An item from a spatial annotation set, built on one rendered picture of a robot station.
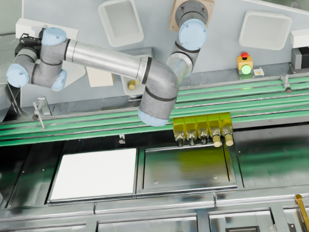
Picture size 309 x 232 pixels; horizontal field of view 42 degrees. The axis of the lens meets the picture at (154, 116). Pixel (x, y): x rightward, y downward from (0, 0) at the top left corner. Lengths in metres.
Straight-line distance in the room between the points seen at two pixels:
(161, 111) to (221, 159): 0.69
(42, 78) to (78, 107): 0.82
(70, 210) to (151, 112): 0.74
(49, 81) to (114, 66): 0.24
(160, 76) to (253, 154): 0.90
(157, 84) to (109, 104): 0.87
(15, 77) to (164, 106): 0.51
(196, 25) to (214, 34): 0.37
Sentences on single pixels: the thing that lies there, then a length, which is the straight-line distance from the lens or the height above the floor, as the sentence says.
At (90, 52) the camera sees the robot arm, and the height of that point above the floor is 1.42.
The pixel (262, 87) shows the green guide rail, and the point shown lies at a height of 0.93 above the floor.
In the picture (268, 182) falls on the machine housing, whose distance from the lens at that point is 1.96.
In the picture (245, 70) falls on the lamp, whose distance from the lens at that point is 2.06.
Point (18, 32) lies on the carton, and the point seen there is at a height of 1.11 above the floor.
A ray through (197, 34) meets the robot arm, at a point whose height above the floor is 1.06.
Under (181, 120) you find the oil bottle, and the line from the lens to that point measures 2.03.
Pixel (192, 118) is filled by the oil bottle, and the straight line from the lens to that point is 2.04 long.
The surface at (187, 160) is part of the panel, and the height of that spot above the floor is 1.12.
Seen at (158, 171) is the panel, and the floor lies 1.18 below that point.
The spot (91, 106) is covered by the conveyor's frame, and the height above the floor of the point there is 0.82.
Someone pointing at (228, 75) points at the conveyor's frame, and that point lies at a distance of 2.10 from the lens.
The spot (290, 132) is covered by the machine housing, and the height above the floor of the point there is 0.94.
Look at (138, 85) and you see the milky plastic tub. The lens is 2.16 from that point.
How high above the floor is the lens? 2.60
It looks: 53 degrees down
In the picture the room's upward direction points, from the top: 178 degrees counter-clockwise
